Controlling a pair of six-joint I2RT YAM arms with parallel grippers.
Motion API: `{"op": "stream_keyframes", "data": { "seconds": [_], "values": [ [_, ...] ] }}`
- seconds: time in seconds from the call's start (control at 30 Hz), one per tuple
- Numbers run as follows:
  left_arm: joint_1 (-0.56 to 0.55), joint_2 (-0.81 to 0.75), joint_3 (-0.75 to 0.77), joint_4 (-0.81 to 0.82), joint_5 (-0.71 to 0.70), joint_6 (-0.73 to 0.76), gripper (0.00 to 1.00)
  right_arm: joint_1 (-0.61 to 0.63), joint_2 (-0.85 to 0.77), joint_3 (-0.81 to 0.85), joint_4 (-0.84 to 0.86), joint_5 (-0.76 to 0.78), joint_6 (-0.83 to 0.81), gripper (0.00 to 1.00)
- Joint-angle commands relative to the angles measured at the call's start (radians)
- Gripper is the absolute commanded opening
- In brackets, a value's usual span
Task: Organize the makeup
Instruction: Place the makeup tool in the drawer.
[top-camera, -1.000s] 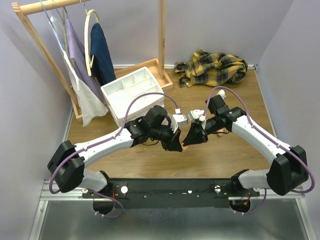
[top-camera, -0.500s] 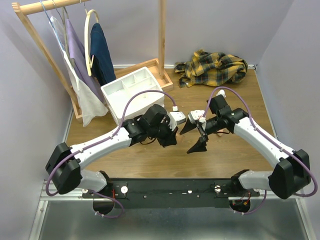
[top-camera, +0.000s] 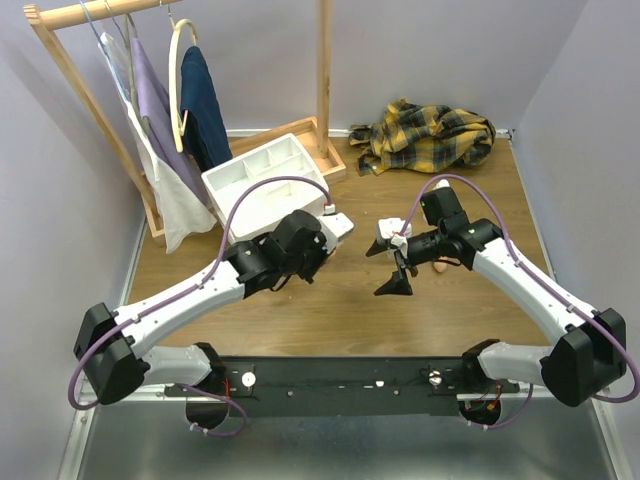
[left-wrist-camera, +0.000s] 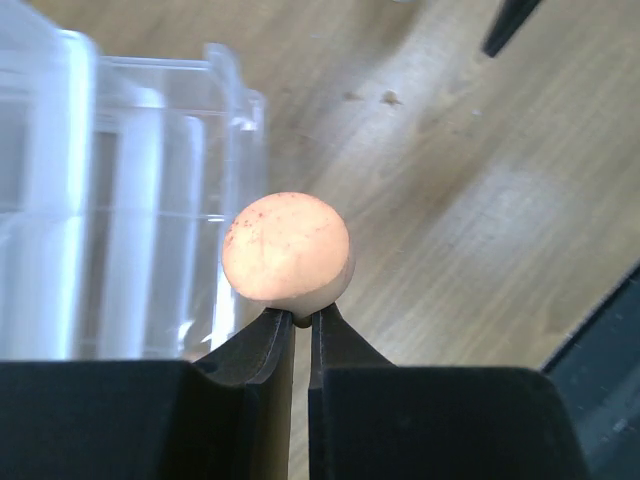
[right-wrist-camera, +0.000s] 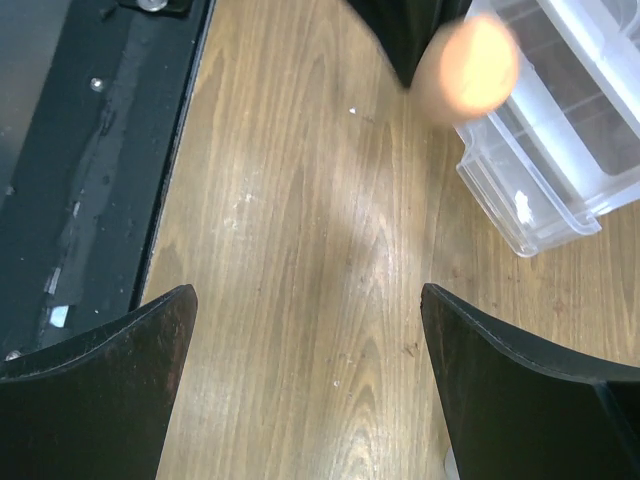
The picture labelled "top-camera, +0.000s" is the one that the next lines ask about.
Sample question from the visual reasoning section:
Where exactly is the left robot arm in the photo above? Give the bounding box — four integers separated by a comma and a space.
73, 210, 336, 405

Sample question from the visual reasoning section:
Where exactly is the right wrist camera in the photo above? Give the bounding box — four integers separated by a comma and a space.
376, 217, 412, 251

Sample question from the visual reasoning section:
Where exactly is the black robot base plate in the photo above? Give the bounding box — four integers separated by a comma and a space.
164, 355, 526, 419

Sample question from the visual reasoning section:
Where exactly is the lavender hanging garment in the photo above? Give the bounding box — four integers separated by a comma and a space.
131, 37, 209, 207

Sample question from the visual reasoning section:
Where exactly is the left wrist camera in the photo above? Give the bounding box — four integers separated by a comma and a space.
318, 203, 354, 255

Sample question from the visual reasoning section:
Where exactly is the white drawer organizer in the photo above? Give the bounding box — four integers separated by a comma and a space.
200, 132, 331, 246

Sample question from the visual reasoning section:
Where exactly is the navy blue hanging garment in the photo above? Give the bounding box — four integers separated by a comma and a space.
180, 46, 233, 172

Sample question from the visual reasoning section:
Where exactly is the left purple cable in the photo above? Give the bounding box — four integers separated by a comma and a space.
67, 175, 335, 410

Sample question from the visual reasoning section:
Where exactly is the purple cable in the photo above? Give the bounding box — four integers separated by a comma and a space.
67, 175, 335, 410
399, 173, 640, 404

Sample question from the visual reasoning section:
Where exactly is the white hanging garment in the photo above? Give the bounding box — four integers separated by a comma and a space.
99, 32, 216, 254

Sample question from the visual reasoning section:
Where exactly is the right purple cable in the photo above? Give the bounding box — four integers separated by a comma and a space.
399, 173, 640, 404

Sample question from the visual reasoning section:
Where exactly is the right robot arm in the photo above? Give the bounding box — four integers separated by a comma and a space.
367, 186, 627, 407

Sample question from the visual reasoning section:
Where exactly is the wooden clothes rack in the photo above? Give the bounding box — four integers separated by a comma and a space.
22, 0, 347, 238

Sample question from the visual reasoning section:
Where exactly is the yellow plaid shirt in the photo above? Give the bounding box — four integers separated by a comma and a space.
349, 98, 497, 175

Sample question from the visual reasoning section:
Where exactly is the tall white bottle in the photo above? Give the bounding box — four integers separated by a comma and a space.
434, 179, 450, 189

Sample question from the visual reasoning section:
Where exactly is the cream wooden hanger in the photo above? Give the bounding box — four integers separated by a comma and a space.
168, 18, 198, 153

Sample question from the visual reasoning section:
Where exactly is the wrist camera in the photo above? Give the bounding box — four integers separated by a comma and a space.
318, 203, 354, 255
376, 217, 412, 251

